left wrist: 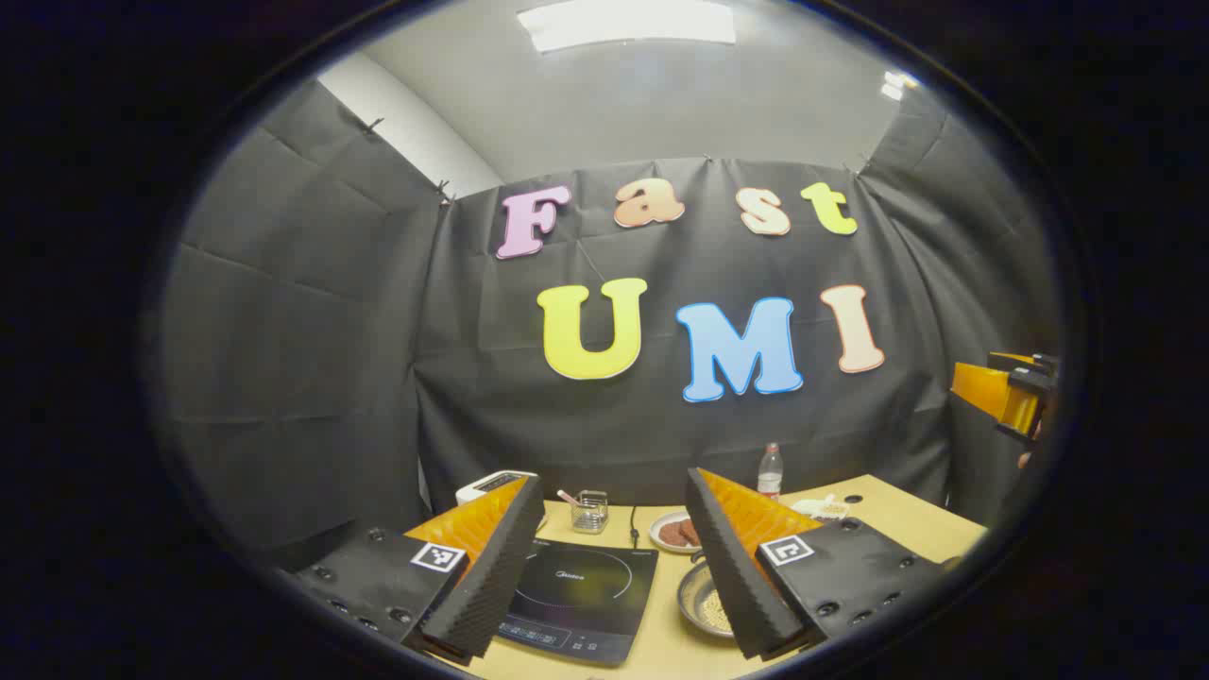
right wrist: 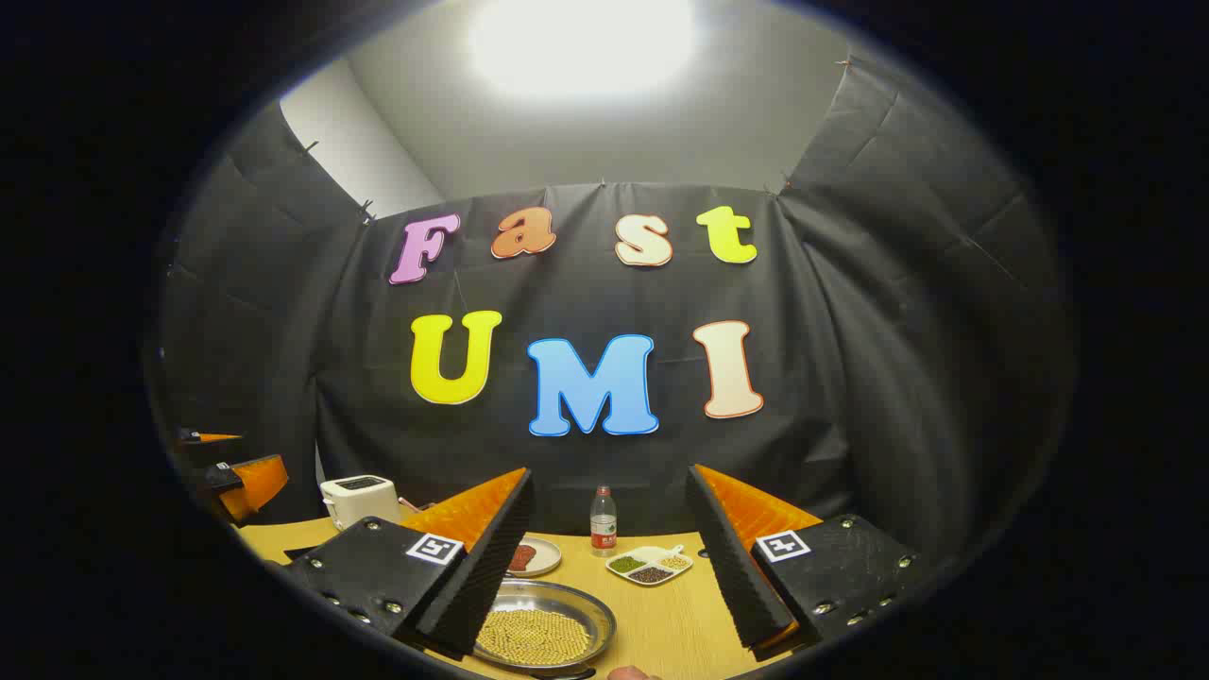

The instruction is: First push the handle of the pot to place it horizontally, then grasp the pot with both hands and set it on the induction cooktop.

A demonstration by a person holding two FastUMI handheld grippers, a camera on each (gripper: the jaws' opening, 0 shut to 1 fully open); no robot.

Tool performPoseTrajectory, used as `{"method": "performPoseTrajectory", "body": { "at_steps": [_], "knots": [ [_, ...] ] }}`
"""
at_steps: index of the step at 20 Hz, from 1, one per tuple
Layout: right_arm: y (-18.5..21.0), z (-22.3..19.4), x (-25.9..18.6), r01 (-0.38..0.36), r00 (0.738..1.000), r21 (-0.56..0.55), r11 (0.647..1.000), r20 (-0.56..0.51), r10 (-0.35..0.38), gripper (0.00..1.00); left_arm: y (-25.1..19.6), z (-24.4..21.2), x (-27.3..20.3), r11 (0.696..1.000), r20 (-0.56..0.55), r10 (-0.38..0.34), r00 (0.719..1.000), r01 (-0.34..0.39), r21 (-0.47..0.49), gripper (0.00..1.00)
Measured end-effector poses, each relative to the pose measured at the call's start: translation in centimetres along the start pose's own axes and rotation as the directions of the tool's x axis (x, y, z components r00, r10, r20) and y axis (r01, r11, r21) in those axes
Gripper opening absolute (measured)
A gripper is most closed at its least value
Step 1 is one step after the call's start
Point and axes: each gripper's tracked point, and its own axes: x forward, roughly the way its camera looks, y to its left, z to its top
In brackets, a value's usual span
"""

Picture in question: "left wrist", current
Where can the black induction cooktop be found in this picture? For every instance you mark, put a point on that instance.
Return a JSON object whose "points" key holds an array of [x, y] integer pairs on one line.
{"points": [[586, 586]]}

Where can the plastic bottle with red label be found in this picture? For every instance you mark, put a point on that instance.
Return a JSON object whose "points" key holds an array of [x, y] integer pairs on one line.
{"points": [[771, 472]]}

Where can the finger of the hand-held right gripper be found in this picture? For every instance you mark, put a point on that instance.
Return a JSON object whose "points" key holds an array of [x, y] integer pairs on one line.
{"points": [[982, 387]]}

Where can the pile of soybeans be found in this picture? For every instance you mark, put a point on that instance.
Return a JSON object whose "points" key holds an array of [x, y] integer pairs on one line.
{"points": [[716, 614]]}

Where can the red meat piece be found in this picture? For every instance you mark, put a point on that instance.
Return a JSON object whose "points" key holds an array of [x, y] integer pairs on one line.
{"points": [[689, 531], [671, 535]]}

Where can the stainless steel pot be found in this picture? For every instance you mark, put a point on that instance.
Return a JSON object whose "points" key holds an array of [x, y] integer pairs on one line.
{"points": [[699, 600]]}

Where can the small ceiling light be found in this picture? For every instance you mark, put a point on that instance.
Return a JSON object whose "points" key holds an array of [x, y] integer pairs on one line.
{"points": [[895, 85]]}

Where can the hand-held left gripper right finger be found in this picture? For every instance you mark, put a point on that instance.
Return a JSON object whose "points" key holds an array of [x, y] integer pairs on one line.
{"points": [[741, 586]]}

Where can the large ceiling light panel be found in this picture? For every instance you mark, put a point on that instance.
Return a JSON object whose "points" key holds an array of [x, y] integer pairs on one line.
{"points": [[623, 24]]}

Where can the white toaster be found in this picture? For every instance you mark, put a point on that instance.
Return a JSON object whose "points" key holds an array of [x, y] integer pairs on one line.
{"points": [[482, 486]]}

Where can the black backdrop cloth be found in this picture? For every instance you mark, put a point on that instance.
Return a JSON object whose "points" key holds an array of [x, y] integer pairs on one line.
{"points": [[472, 397]]}

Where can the white round plate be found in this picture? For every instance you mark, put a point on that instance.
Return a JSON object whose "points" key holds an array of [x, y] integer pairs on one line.
{"points": [[666, 516]]}

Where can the white divided dish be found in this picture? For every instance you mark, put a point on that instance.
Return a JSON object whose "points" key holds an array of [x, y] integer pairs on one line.
{"points": [[831, 510]]}

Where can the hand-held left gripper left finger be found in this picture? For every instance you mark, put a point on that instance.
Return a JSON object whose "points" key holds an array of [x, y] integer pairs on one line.
{"points": [[496, 576]]}

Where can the pink spoon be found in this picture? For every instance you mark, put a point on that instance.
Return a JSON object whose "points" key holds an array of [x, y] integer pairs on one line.
{"points": [[567, 496]]}

